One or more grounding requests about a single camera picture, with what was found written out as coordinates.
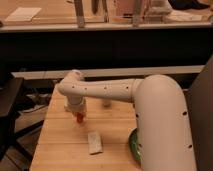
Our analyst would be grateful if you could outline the red pepper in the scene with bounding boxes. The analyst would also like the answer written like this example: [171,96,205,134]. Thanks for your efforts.
[77,113,84,123]

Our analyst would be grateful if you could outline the white paper sheet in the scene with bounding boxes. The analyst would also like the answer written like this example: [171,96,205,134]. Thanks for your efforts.
[5,7,41,22]

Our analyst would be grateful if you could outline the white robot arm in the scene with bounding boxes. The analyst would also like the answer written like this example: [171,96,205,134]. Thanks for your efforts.
[58,70,197,171]

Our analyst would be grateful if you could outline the white folded cloth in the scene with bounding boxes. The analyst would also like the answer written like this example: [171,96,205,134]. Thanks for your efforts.
[88,131,103,155]

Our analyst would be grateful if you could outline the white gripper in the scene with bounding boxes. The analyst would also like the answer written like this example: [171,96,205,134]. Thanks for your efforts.
[64,98,86,114]

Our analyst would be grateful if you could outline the green ceramic bowl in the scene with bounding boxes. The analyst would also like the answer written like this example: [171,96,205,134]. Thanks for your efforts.
[128,129,141,164]

